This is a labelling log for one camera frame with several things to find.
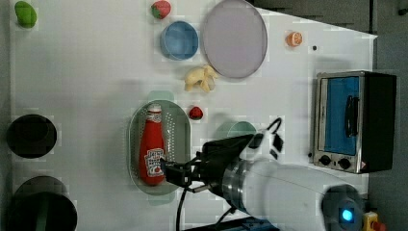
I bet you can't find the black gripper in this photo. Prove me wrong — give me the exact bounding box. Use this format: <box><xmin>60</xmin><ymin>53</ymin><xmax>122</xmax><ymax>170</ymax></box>
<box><xmin>160</xmin><ymin>134</ymin><xmax>253</xmax><ymax>196</ymax></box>

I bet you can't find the red ketchup bottle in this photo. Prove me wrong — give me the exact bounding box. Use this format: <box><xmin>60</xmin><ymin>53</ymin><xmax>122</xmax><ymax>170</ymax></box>
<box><xmin>139</xmin><ymin>103</ymin><xmax>166</xmax><ymax>186</ymax></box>

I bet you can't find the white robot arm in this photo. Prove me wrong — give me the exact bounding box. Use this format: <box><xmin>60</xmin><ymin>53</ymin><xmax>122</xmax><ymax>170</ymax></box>
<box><xmin>160</xmin><ymin>134</ymin><xmax>364</xmax><ymax>231</ymax></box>

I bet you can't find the green oval strainer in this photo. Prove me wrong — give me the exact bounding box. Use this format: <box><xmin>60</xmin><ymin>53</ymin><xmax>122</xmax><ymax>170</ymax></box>
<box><xmin>127</xmin><ymin>90</ymin><xmax>191</xmax><ymax>206</ymax></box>

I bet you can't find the small red strawberry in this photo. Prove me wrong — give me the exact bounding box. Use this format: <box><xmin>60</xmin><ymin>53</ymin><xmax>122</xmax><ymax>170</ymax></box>
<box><xmin>189</xmin><ymin>107</ymin><xmax>204</xmax><ymax>120</ymax></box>

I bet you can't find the green mug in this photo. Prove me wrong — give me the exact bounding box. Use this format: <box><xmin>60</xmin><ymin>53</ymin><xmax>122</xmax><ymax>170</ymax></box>
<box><xmin>216</xmin><ymin>121</ymin><xmax>257</xmax><ymax>139</ymax></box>

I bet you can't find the peeled banana toy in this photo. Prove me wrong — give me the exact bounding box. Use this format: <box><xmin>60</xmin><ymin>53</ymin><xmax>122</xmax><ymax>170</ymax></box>
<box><xmin>185</xmin><ymin>64</ymin><xmax>218</xmax><ymax>92</ymax></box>

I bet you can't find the blue bowl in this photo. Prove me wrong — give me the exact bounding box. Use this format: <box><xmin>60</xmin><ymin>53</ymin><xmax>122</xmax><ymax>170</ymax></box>
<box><xmin>160</xmin><ymin>21</ymin><xmax>199</xmax><ymax>61</ymax></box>

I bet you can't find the large purple plate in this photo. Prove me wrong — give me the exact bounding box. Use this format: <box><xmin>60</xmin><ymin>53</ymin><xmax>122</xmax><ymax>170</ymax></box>
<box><xmin>202</xmin><ymin>0</ymin><xmax>268</xmax><ymax>78</ymax></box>

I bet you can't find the large red strawberry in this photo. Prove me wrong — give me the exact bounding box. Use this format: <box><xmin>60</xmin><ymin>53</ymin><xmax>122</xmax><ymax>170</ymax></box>
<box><xmin>151</xmin><ymin>0</ymin><xmax>171</xmax><ymax>19</ymax></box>

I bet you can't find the orange slice toy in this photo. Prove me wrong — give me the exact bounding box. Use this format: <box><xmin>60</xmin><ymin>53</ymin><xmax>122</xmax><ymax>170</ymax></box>
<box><xmin>286</xmin><ymin>32</ymin><xmax>303</xmax><ymax>47</ymax></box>

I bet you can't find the silver toaster oven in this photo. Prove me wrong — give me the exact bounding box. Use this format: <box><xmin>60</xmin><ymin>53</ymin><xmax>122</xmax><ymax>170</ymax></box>
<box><xmin>313</xmin><ymin>71</ymin><xmax>396</xmax><ymax>174</ymax></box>

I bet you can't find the yellow red emergency button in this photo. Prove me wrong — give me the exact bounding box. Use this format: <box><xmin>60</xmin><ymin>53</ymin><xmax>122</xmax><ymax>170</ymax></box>
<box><xmin>362</xmin><ymin>212</ymin><xmax>387</xmax><ymax>231</ymax></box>

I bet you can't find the green mango toy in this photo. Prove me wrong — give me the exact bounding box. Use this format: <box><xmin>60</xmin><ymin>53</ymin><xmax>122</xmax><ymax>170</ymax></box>
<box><xmin>14</xmin><ymin>1</ymin><xmax>38</xmax><ymax>29</ymax></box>

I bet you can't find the black cable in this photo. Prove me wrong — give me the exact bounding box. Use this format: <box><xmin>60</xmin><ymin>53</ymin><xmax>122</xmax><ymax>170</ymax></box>
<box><xmin>175</xmin><ymin>187</ymin><xmax>189</xmax><ymax>231</ymax></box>

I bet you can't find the blue metal frame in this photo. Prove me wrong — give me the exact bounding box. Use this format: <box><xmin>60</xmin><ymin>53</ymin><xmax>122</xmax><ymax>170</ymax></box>
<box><xmin>185</xmin><ymin>217</ymin><xmax>280</xmax><ymax>231</ymax></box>

